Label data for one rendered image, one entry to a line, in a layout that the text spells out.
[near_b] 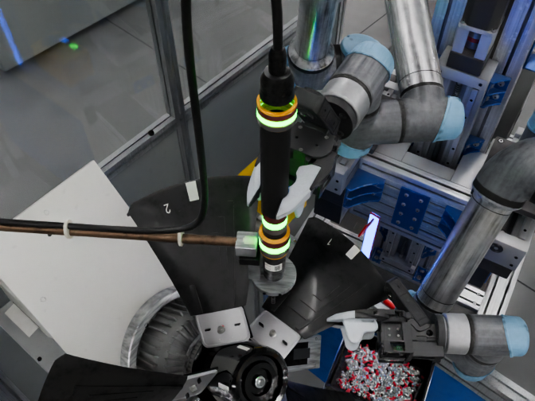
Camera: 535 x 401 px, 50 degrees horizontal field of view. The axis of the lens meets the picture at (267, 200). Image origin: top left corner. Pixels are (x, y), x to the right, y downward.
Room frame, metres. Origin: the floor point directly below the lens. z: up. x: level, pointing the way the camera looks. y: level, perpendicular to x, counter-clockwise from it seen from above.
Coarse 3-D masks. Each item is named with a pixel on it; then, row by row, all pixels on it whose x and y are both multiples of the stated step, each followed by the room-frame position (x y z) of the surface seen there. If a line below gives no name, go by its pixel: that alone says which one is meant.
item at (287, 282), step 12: (240, 240) 0.46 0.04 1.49; (240, 252) 0.44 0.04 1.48; (252, 252) 0.44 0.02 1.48; (240, 264) 0.44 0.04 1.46; (252, 264) 0.44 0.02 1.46; (288, 264) 0.47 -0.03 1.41; (252, 276) 0.44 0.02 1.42; (288, 276) 0.45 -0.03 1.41; (264, 288) 0.43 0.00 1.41; (276, 288) 0.43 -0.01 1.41; (288, 288) 0.43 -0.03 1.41
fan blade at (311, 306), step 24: (312, 240) 0.65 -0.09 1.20; (312, 264) 0.60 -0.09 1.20; (336, 264) 0.60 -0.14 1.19; (360, 264) 0.61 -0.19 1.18; (312, 288) 0.55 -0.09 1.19; (336, 288) 0.55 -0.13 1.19; (360, 288) 0.56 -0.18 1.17; (384, 288) 0.57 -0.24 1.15; (288, 312) 0.50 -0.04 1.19; (312, 312) 0.50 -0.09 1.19; (336, 312) 0.50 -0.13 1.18
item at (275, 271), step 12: (276, 60) 0.44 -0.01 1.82; (264, 72) 0.45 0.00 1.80; (276, 72) 0.44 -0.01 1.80; (288, 72) 0.45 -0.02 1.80; (264, 84) 0.44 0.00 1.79; (276, 84) 0.44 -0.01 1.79; (288, 84) 0.44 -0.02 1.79; (264, 96) 0.44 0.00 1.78; (276, 96) 0.44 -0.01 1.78; (288, 96) 0.44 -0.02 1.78; (264, 264) 0.44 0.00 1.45; (276, 264) 0.44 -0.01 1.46; (264, 276) 0.45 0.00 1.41; (276, 276) 0.44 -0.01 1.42
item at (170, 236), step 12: (0, 228) 0.48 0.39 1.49; (12, 228) 0.48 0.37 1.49; (24, 228) 0.48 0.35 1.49; (36, 228) 0.48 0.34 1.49; (48, 228) 0.48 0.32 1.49; (60, 228) 0.48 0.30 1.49; (144, 240) 0.46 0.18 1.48; (156, 240) 0.46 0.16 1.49; (168, 240) 0.46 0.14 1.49; (192, 240) 0.46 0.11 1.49; (204, 240) 0.46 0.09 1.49; (216, 240) 0.46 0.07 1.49; (228, 240) 0.46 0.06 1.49
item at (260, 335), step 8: (264, 312) 0.50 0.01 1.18; (256, 320) 0.48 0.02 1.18; (264, 320) 0.48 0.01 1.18; (272, 320) 0.48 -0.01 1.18; (256, 328) 0.47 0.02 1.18; (264, 328) 0.47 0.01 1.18; (272, 328) 0.47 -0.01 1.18; (280, 328) 0.47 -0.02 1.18; (288, 328) 0.47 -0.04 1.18; (256, 336) 0.45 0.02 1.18; (264, 336) 0.45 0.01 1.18; (280, 336) 0.45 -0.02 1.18; (288, 336) 0.45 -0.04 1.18; (296, 336) 0.45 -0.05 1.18; (264, 344) 0.43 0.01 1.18; (272, 344) 0.43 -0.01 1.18; (280, 344) 0.43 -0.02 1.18; (288, 344) 0.43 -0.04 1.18; (280, 352) 0.42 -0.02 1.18; (288, 352) 0.42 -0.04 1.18
